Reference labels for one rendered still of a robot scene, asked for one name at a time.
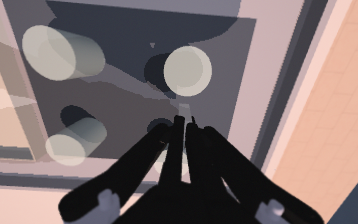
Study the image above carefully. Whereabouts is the translucent grey cylinder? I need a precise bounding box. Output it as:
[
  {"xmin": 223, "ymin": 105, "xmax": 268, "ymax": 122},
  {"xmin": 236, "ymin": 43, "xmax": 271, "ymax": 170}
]
[
  {"xmin": 154, "ymin": 141, "xmax": 189, "ymax": 176},
  {"xmin": 45, "ymin": 117, "xmax": 107, "ymax": 166},
  {"xmin": 164, "ymin": 46, "xmax": 212, "ymax": 96},
  {"xmin": 22, "ymin": 25, "xmax": 105, "ymax": 81}
]

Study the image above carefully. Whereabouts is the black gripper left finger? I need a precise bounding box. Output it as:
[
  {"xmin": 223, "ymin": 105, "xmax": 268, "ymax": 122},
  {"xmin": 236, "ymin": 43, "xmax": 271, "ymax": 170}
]
[{"xmin": 58, "ymin": 103, "xmax": 186, "ymax": 224}]

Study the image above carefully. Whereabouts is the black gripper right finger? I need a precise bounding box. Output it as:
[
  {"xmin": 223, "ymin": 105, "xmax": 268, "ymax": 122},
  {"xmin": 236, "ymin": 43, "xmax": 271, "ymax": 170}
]
[{"xmin": 184, "ymin": 104, "xmax": 325, "ymax": 224}]

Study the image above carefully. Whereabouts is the shallow rectangular tray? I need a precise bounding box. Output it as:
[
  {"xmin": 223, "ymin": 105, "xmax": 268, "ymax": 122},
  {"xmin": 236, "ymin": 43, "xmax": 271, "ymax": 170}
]
[{"xmin": 0, "ymin": 16, "xmax": 47, "ymax": 161}]

